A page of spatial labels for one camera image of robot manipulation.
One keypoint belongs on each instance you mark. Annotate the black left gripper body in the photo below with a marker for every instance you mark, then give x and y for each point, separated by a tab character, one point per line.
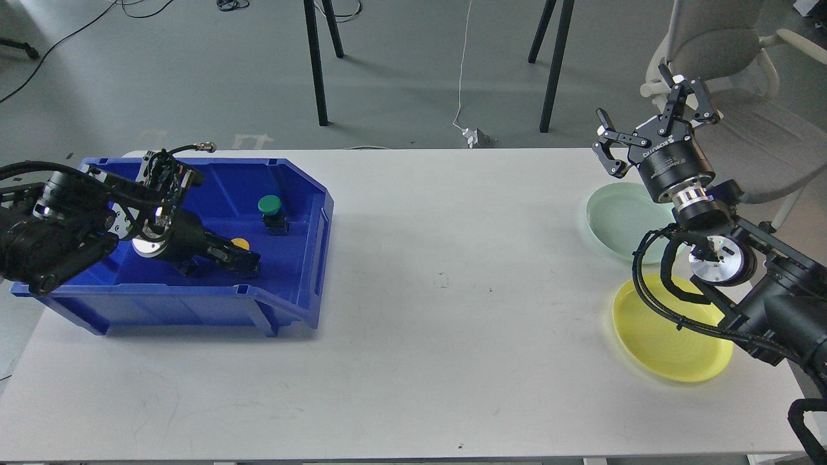
186	240

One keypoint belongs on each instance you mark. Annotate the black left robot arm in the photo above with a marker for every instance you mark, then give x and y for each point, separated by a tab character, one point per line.
54	230

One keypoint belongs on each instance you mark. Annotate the black stand leg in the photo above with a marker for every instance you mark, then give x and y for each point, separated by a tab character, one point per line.
315	51
562	33

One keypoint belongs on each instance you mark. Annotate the yellow plate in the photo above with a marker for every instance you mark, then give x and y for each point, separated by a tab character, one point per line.
658	346

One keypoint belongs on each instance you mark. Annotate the yellow push button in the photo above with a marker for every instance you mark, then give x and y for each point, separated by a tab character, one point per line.
240	245

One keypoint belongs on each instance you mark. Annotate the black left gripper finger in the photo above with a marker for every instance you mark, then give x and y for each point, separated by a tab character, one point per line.
244	263
218	248

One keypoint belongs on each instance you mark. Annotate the pale green plate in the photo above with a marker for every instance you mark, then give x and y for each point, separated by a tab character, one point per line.
620	214

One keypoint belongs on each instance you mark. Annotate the grey office chair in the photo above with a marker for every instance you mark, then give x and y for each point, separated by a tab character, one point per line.
768	150

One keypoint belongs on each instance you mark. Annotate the blue plastic bin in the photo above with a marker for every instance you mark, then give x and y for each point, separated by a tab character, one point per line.
129	290

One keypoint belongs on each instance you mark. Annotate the black stand leg left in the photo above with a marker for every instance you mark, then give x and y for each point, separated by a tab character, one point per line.
315	51

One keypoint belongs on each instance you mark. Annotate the black stand leg right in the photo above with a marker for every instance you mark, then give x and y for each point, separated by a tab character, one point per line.
562	33

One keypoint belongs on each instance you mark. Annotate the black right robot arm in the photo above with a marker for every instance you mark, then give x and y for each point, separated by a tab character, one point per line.
771	295

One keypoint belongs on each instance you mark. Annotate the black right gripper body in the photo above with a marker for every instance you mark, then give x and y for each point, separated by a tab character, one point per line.
670	159

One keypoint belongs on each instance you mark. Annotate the green push button right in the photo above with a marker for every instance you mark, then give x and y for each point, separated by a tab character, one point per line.
272	214

